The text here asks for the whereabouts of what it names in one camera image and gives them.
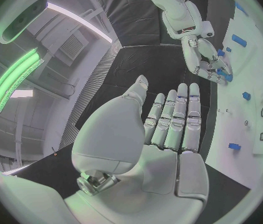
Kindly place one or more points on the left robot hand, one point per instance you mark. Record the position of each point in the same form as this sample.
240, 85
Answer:
131, 171

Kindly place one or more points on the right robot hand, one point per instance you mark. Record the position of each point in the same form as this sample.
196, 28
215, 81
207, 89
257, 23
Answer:
192, 56

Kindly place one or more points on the blue gear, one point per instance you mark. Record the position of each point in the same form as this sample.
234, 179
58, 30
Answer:
221, 52

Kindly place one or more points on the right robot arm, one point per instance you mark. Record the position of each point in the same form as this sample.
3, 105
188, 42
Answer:
175, 9

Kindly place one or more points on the white task board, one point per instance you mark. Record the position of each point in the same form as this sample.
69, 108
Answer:
239, 115

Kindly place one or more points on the small blue peg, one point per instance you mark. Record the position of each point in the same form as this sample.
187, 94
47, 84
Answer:
246, 96
228, 49

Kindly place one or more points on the tall blue peg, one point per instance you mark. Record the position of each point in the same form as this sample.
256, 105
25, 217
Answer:
239, 40

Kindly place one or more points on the large blue cylinder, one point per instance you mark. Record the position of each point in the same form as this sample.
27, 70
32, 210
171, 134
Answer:
240, 8

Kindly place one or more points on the glowing light bar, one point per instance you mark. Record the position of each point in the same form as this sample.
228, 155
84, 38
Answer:
14, 76

